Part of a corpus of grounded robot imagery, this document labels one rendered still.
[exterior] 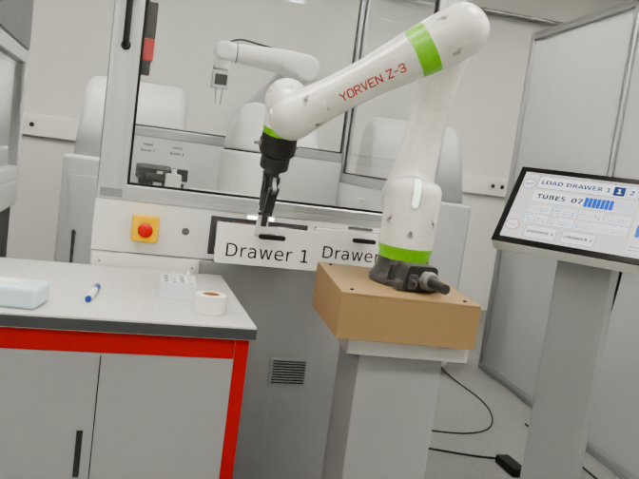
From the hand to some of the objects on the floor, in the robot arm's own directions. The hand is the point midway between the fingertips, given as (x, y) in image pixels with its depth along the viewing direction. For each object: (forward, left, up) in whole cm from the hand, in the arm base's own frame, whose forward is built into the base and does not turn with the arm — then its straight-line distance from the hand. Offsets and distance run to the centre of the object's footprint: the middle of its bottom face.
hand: (261, 223), depth 185 cm
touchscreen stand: (-19, -97, -93) cm, 136 cm away
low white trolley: (-14, +39, -93) cm, 102 cm away
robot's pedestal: (-38, -26, -92) cm, 103 cm away
